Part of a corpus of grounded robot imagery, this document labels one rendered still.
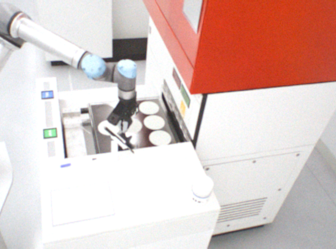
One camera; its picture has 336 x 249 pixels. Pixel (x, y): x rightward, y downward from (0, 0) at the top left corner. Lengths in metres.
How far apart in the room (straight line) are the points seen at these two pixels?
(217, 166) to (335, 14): 0.82
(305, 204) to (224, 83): 1.61
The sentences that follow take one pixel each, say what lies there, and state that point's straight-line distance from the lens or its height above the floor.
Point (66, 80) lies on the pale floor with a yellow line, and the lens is 3.48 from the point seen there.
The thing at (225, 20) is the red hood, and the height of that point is 1.53.
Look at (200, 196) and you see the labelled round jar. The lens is 1.29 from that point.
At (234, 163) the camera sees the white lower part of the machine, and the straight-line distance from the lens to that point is 1.78.
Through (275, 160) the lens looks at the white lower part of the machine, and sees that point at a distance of 1.91.
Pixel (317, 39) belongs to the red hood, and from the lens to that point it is 1.48.
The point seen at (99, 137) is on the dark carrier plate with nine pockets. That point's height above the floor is 0.90.
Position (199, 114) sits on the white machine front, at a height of 1.12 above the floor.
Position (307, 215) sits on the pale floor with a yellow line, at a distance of 2.75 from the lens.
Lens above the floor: 2.05
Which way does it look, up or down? 43 degrees down
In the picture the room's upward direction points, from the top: 8 degrees clockwise
